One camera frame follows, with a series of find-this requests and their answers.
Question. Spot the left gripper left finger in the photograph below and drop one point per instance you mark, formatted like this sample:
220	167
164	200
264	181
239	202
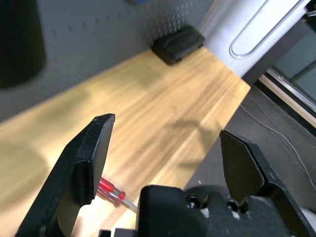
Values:
81	160

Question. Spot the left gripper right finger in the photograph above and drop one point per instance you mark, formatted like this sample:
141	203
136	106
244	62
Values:
247	172

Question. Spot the dark grey pegboard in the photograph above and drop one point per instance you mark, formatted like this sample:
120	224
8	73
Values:
98	29

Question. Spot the black plastic cup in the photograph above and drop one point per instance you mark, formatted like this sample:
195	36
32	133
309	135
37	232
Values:
17	49

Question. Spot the black ribbed tool case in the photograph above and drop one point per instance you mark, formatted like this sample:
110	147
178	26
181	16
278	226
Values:
177	45

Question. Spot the white shelf frame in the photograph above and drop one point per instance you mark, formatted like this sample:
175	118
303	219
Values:
284	91

